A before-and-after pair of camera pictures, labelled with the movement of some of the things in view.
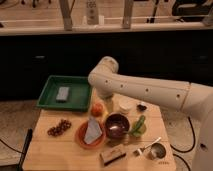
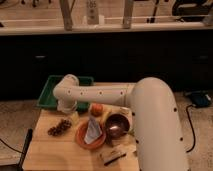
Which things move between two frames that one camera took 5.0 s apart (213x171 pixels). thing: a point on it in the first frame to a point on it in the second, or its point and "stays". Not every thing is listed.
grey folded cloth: x=93 y=131 stays
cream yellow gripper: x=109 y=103 to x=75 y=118
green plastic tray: x=66 y=92 stays
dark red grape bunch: x=59 y=128 stays
